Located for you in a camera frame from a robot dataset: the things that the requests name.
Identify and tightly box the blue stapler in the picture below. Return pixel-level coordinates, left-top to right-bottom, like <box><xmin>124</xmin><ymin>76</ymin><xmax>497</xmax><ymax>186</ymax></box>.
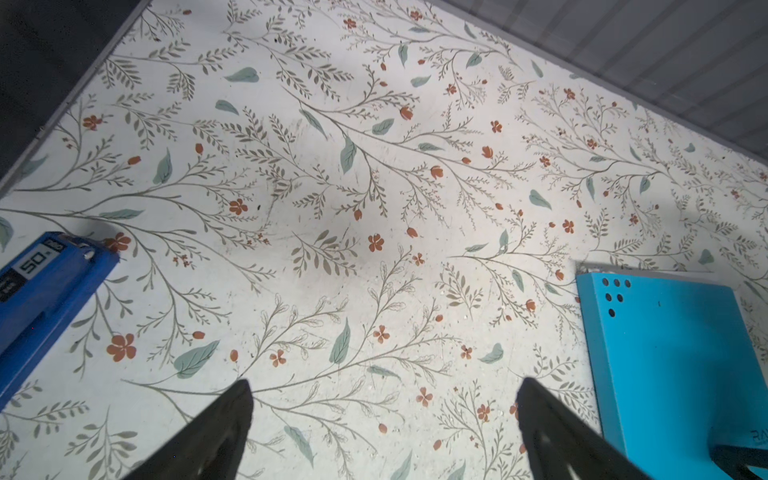
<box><xmin>1</xmin><ymin>231</ymin><xmax>119</xmax><ymax>406</ymax></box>

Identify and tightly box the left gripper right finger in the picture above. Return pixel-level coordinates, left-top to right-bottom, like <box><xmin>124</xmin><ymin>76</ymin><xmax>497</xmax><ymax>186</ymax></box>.
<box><xmin>516</xmin><ymin>377</ymin><xmax>648</xmax><ymax>479</ymax></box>

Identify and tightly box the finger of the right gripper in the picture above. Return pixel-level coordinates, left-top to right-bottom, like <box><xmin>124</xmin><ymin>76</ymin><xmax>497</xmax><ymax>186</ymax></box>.
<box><xmin>709</xmin><ymin>442</ymin><xmax>767</xmax><ymax>480</ymax></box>

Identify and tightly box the blue folder black inside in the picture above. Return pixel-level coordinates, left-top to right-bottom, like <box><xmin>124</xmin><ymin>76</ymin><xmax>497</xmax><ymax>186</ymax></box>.
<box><xmin>576</xmin><ymin>272</ymin><xmax>767</xmax><ymax>479</ymax></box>

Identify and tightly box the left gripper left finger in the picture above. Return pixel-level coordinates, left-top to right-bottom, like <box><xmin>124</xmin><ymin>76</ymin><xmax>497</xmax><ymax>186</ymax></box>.
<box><xmin>127</xmin><ymin>380</ymin><xmax>254</xmax><ymax>480</ymax></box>

